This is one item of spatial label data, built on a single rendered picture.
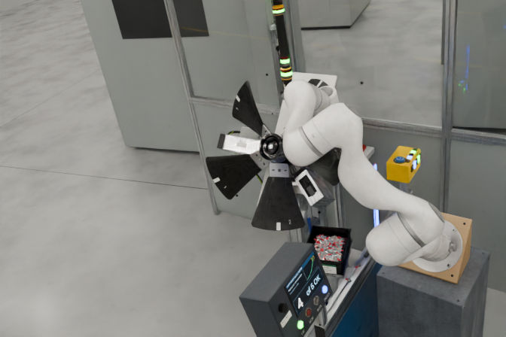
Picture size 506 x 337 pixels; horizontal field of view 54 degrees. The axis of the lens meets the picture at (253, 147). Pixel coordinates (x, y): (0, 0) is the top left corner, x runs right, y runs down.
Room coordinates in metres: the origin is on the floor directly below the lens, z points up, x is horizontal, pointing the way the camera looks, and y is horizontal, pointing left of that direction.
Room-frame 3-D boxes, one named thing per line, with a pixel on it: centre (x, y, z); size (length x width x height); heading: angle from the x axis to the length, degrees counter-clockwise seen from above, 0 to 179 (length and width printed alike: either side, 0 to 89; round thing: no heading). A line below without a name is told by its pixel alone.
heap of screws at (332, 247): (1.60, -0.23, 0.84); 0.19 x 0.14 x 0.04; 156
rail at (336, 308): (1.55, -0.40, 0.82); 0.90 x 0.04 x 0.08; 141
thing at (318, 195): (1.85, -0.24, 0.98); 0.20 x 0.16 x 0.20; 141
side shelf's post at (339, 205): (2.36, -0.44, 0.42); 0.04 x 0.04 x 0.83; 51
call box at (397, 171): (1.86, -0.65, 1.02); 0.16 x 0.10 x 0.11; 141
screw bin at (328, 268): (1.60, -0.23, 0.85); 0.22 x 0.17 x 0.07; 156
